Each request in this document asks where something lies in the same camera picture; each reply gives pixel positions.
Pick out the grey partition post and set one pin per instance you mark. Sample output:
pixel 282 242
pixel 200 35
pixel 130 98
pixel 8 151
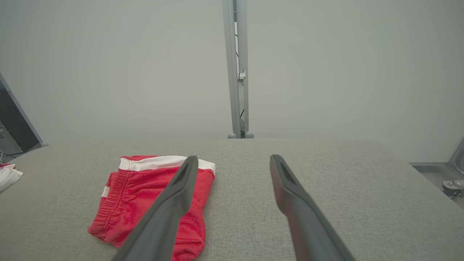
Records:
pixel 232 72

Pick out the grey metal cart frame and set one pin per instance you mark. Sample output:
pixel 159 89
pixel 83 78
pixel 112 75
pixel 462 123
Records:
pixel 435 170

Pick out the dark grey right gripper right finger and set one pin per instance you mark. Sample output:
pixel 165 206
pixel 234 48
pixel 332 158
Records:
pixel 308 228

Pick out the red white Bulls jersey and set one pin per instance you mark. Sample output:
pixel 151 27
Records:
pixel 8 177

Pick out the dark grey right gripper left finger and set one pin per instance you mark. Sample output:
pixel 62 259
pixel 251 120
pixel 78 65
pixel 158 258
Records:
pixel 163 217

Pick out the grey caster wheel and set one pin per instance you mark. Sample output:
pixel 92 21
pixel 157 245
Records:
pixel 454 185

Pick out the red white basketball shorts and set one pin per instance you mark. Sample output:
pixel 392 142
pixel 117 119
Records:
pixel 123 203

